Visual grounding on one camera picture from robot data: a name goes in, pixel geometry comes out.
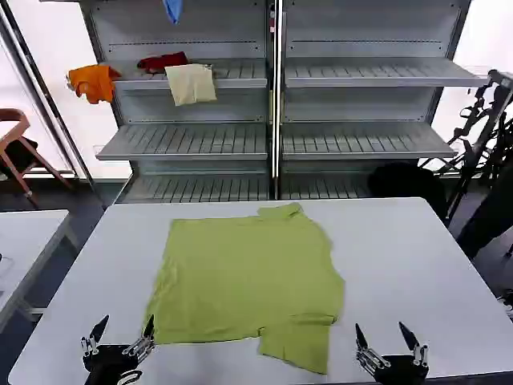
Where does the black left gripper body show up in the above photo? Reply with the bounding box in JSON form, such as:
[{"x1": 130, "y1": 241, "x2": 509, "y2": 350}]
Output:
[{"x1": 82, "y1": 342, "x2": 150, "y2": 385}]

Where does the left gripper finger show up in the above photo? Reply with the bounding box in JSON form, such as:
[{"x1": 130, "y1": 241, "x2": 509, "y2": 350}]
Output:
[
  {"x1": 121, "y1": 314, "x2": 156, "y2": 359},
  {"x1": 80, "y1": 314, "x2": 110, "y2": 356}
]

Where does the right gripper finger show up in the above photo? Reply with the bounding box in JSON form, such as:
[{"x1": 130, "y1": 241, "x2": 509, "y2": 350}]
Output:
[
  {"x1": 397, "y1": 320, "x2": 430, "y2": 367},
  {"x1": 353, "y1": 322, "x2": 392, "y2": 370}
]

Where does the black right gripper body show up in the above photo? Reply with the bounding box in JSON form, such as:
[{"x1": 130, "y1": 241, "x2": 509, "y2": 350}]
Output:
[{"x1": 372, "y1": 354, "x2": 430, "y2": 385}]

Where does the white side table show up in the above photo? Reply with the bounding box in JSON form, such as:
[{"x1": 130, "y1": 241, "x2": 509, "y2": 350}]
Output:
[{"x1": 0, "y1": 209, "x2": 79, "y2": 322}]

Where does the light green shirt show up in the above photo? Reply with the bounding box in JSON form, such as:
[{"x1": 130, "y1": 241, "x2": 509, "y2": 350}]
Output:
[{"x1": 143, "y1": 202, "x2": 346, "y2": 375}]

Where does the black office chair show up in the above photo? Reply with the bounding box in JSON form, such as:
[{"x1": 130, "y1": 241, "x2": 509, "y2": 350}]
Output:
[{"x1": 367, "y1": 161, "x2": 448, "y2": 220}]

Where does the brown wooden chair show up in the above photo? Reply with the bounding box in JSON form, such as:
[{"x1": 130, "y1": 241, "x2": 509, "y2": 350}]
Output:
[{"x1": 0, "y1": 107, "x2": 74, "y2": 208}]

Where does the black tripod stand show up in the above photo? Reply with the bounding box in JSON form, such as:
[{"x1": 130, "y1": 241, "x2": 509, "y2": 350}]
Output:
[{"x1": 434, "y1": 68, "x2": 513, "y2": 259}]

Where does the orange cloth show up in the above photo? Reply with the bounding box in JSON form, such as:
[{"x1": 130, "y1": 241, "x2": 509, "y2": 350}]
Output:
[{"x1": 67, "y1": 63, "x2": 123, "y2": 106}]

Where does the cream yellow cloth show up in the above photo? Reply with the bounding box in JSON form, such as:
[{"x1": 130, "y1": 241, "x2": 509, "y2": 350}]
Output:
[{"x1": 164, "y1": 63, "x2": 219, "y2": 107}]

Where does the grey metal shelf rack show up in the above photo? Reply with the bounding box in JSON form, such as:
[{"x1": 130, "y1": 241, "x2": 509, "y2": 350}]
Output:
[{"x1": 78, "y1": 0, "x2": 492, "y2": 205}]

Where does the red cloth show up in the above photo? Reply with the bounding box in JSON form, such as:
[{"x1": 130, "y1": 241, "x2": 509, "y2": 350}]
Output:
[{"x1": 136, "y1": 51, "x2": 191, "y2": 75}]

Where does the blue cloth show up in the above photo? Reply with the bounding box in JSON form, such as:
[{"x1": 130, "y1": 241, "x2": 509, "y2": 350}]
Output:
[{"x1": 161, "y1": 0, "x2": 185, "y2": 26}]

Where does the slanted metal frame pole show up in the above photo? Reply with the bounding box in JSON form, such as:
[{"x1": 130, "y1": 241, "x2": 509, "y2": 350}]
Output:
[{"x1": 0, "y1": 0, "x2": 99, "y2": 197}]

